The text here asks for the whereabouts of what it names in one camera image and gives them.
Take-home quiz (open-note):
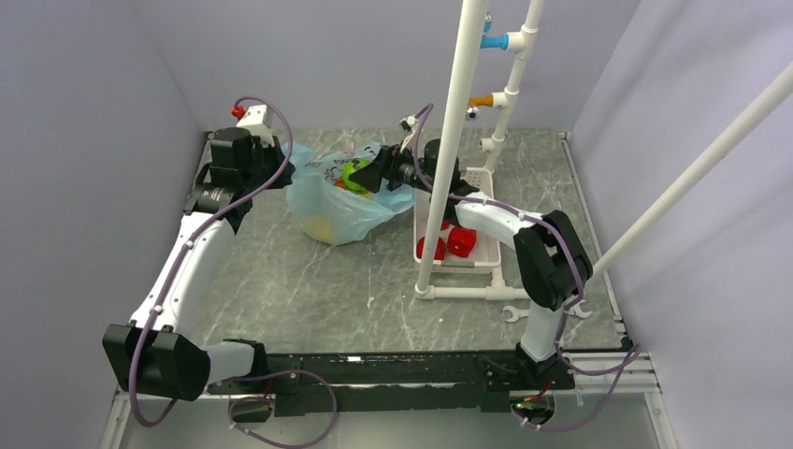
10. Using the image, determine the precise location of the red fake bell pepper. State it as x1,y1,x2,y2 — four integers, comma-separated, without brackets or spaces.
446,226,478,258

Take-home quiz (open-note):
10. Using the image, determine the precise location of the red fake tomato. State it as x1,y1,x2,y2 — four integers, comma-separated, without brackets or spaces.
416,236,447,262

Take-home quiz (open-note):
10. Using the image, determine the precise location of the orange plastic faucet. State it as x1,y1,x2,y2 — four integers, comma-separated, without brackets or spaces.
465,94,494,122

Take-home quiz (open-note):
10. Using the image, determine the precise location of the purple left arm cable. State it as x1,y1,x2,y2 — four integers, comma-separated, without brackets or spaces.
126,95,339,449

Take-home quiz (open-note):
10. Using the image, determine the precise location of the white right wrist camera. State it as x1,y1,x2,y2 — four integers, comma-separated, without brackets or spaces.
398,115,419,152

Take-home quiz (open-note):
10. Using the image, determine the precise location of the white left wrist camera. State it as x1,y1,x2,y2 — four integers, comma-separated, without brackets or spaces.
237,104,274,147

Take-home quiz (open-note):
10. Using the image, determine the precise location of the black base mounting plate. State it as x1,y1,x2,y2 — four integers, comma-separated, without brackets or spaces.
208,348,575,417

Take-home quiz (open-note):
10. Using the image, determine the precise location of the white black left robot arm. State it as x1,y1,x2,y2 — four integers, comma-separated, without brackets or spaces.
102,125,294,401

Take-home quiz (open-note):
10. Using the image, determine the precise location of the white pvc pipe rack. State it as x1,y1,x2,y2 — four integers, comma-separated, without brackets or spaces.
414,1,545,301

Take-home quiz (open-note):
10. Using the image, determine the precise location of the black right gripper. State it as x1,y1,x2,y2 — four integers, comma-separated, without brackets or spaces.
349,141,438,196

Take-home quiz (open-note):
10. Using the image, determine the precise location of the green fake melon ball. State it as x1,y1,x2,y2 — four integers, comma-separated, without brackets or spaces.
341,158,371,196

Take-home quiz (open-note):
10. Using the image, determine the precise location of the white diagonal pipe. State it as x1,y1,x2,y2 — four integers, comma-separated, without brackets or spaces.
593,65,792,279

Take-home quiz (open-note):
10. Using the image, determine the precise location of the aluminium extrusion rail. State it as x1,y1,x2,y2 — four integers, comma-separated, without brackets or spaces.
101,352,662,448

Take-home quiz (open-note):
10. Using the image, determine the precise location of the silver open-end wrench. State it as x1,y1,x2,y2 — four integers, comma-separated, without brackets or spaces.
501,304,592,323

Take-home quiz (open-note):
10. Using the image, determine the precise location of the blue plastic faucet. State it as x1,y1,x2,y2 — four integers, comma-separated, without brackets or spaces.
480,13,509,51

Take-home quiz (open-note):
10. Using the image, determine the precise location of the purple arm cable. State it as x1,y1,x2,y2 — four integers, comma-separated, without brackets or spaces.
411,102,642,434
126,95,339,449

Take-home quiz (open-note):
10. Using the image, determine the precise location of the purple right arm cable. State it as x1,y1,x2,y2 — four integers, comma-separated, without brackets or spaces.
411,102,642,434

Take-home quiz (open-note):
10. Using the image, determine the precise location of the yellow fake mango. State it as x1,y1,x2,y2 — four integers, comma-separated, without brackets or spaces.
300,217,337,245

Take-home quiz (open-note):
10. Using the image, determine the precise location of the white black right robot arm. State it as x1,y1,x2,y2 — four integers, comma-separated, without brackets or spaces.
350,139,593,388

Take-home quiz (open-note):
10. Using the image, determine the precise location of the blue printed plastic bag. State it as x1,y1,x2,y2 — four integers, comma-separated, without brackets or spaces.
286,142,414,246

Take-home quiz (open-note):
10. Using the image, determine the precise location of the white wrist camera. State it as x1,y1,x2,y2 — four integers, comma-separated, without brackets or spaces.
237,104,274,147
398,115,419,152

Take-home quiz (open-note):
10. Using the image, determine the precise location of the white perforated plastic basket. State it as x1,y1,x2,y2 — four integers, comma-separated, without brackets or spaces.
413,167,501,275

